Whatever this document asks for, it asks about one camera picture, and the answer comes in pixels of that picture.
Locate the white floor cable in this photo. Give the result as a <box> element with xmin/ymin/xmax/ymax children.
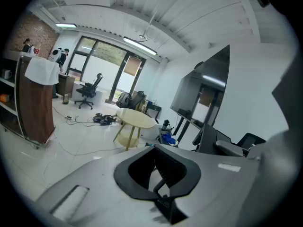
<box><xmin>44</xmin><ymin>126</ymin><xmax>124</xmax><ymax>189</ymax></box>

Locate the large black display screen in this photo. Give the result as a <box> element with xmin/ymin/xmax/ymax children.
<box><xmin>169</xmin><ymin>44</ymin><xmax>231</xmax><ymax>128</ymax></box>

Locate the black framed glass window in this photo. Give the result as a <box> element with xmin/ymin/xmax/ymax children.
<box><xmin>67</xmin><ymin>35</ymin><xmax>147</xmax><ymax>105</ymax></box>

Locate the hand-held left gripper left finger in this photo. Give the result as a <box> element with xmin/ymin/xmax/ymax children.
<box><xmin>35</xmin><ymin>144</ymin><xmax>171</xmax><ymax>227</ymax></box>

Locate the white cloth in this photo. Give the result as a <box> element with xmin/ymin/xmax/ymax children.
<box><xmin>24</xmin><ymin>57</ymin><xmax>60</xmax><ymax>86</ymax></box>

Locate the black chair with grey armrest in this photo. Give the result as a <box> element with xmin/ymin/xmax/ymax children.
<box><xmin>192</xmin><ymin>122</ymin><xmax>267</xmax><ymax>158</ymax></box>

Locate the black metal side table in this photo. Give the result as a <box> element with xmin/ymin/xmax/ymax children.
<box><xmin>143</xmin><ymin>99</ymin><xmax>163</xmax><ymax>118</ymax></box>

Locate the pile of black gear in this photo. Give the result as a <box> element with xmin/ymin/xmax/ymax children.
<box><xmin>92</xmin><ymin>112</ymin><xmax>118</xmax><ymax>127</ymax></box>

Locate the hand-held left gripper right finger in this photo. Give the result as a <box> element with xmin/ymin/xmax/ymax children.
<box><xmin>155</xmin><ymin>144</ymin><xmax>260</xmax><ymax>227</ymax></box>

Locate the black display stand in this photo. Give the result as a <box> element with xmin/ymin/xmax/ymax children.
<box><xmin>172</xmin><ymin>112</ymin><xmax>204</xmax><ymax>151</ymax></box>

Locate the round light wooden table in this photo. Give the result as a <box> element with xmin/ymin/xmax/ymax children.
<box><xmin>113</xmin><ymin>107</ymin><xmax>156</xmax><ymax>152</ymax></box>

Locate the black floor cable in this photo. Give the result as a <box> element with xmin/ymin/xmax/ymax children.
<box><xmin>52</xmin><ymin>105</ymin><xmax>96</xmax><ymax>128</ymax></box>

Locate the blue cloth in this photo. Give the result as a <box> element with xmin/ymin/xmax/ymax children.
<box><xmin>162</xmin><ymin>132</ymin><xmax>177</xmax><ymax>144</ymax></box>

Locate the wooden rolling shelf cart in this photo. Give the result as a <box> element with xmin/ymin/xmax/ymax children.
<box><xmin>0</xmin><ymin>52</ymin><xmax>57</xmax><ymax>150</ymax></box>

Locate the brown wooden desk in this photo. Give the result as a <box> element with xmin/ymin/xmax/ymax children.
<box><xmin>57</xmin><ymin>72</ymin><xmax>76</xmax><ymax>98</ymax></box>

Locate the black mesh office chair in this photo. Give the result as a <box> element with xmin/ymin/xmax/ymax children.
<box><xmin>74</xmin><ymin>72</ymin><xmax>105</xmax><ymax>110</ymax></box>

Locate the brown paper sheet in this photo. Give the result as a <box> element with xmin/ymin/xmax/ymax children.
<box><xmin>124</xmin><ymin>55</ymin><xmax>143</xmax><ymax>77</ymax></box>

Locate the black cylindrical device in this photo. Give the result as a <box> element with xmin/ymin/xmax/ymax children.
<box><xmin>161</xmin><ymin>119</ymin><xmax>174</xmax><ymax>131</ymax></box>

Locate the black phone cord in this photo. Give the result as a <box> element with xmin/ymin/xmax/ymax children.
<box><xmin>153</xmin><ymin>177</ymin><xmax>171</xmax><ymax>198</ymax></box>

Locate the white curved bench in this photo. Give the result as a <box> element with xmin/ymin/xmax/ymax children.
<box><xmin>71</xmin><ymin>80</ymin><xmax>109</xmax><ymax>105</ymax></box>

